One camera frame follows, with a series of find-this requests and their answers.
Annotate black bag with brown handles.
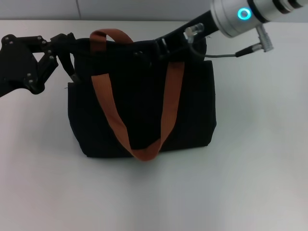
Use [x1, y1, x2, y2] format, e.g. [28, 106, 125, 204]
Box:
[66, 28, 218, 162]

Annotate right gripper cable, silver plugs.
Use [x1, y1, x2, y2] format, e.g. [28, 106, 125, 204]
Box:
[184, 23, 275, 59]

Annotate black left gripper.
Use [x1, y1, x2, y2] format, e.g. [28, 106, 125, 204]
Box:
[0, 32, 78, 99]

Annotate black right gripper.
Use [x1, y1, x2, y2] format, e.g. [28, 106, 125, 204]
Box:
[133, 9, 220, 69]

